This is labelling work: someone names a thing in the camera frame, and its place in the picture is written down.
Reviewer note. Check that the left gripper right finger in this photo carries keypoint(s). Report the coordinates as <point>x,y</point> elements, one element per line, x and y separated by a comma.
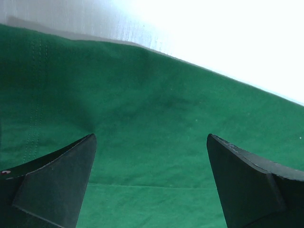
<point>255,192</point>

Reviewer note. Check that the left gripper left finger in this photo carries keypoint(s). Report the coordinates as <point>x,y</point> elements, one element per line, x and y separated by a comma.
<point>47,192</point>

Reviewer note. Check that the dark green t shirt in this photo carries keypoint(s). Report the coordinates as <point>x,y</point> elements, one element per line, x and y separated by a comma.
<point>151,115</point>

